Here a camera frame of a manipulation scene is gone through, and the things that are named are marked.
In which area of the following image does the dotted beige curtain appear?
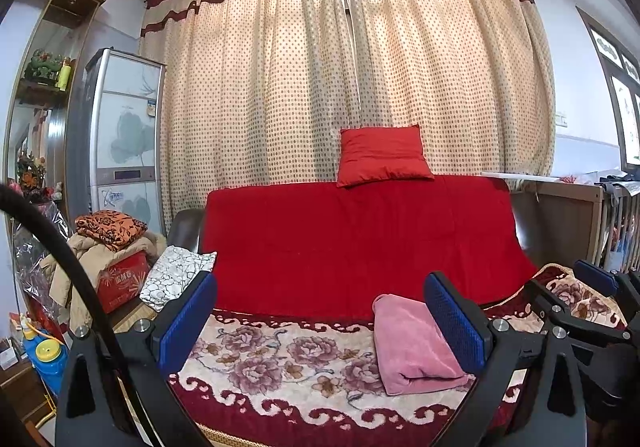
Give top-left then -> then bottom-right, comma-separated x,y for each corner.
140,0 -> 557,225

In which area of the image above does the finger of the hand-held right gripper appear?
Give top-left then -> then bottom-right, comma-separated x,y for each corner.
573,258 -> 640,310
527,279 -> 628,345

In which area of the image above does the red cardboard box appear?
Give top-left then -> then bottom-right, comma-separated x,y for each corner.
96,251 -> 151,314

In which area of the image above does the thick black cable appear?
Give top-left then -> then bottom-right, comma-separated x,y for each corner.
0,184 -> 146,447

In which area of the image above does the red pillow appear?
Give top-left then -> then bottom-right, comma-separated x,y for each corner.
336,124 -> 435,188

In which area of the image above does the pink fleece garment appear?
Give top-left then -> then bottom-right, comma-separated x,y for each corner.
372,293 -> 473,396

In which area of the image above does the white board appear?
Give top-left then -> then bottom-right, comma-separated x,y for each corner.
481,171 -> 601,185

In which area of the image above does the yellow bottle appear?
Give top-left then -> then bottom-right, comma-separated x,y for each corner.
56,56 -> 73,91

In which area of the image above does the standing air conditioner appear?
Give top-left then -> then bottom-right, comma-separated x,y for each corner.
65,48 -> 167,235

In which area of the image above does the white patterned cushion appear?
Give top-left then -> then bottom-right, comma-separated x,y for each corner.
139,245 -> 217,313

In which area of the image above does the orange patterned folded cloth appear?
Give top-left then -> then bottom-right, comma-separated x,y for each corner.
75,210 -> 149,249

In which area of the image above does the beige slatted rail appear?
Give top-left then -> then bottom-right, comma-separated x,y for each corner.
600,187 -> 640,273

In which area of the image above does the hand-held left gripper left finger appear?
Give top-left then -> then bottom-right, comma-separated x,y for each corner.
54,271 -> 218,447

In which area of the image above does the beige coat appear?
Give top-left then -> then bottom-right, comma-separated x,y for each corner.
40,232 -> 168,333

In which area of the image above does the flower arrangement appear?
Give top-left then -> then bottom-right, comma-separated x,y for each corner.
16,151 -> 48,200

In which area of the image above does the red sofa cover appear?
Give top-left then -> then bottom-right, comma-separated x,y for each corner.
200,175 -> 538,323

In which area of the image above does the low wooden table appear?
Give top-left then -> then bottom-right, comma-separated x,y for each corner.
0,347 -> 56,428

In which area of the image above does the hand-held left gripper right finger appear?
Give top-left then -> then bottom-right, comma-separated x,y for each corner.
424,272 -> 593,447

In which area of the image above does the dark wooden window frame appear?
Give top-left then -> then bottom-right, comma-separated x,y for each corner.
575,6 -> 640,178

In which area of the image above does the floral plush blanket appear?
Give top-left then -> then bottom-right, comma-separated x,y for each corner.
167,263 -> 628,440

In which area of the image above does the green ornament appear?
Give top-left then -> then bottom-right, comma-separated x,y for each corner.
24,48 -> 63,80

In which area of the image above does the blue jug with yellow cap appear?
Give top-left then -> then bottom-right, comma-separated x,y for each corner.
22,327 -> 68,395

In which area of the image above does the clear plastic wrap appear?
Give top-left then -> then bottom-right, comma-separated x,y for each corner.
10,207 -> 71,308

